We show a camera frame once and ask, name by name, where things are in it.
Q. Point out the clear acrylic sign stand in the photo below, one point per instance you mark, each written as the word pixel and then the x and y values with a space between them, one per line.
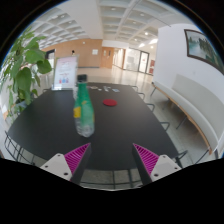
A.
pixel 65 72

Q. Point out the long white wall bench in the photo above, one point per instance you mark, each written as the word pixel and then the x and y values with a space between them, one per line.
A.
pixel 196 105

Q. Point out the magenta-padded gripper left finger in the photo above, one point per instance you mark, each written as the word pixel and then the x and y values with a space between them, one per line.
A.
pixel 60 165

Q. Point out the green plastic drink bottle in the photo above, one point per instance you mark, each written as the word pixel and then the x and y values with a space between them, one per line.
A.
pixel 84 110

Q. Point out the green leafy potted plant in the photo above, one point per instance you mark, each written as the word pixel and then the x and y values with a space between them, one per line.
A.
pixel 24 78

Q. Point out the flat round red coaster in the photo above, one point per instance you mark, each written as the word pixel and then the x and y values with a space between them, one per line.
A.
pixel 110 102

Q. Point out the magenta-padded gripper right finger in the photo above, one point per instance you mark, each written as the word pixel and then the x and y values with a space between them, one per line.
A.
pixel 162 165

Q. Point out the dark framed landscape painting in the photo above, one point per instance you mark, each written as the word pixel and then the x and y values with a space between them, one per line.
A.
pixel 203 48

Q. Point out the recessed ceiling lights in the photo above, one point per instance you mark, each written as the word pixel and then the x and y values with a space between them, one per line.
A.
pixel 143 33

